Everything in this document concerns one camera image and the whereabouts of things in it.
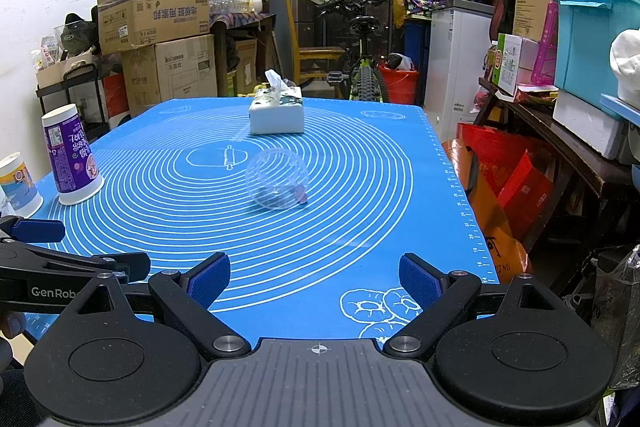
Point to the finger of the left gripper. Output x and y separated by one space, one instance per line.
23 260
28 230

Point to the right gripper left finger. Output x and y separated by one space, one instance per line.
181 301

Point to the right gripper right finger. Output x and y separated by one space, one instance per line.
446 300

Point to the clear plastic cup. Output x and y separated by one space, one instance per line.
277 179

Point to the yellow blue paper cup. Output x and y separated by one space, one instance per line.
17 184

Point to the purple white paper cup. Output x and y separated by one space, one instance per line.
75 173

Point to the red gift bag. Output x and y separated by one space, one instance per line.
518 170

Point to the blue silicone baking mat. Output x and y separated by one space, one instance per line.
314 224

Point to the black metal shelf rack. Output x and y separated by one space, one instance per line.
82 87

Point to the lower cardboard box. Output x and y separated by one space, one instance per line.
182 68

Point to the white tissue pack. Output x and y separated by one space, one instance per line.
277 109

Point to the red bucket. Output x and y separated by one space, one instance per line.
400 84

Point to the white foam box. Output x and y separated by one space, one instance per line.
602 132

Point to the black bicycle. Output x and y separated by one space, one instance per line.
355 74

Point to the pink plastic basket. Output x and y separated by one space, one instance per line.
545 63

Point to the upper cardboard box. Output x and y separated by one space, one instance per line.
125 25

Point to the green white product box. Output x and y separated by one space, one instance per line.
516 57

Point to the white chest freezer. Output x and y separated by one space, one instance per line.
458 45

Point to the wooden chair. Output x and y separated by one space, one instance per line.
304 59

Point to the dark wooden side table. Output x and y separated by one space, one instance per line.
228 31

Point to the teal plastic storage bin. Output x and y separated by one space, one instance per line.
586 31

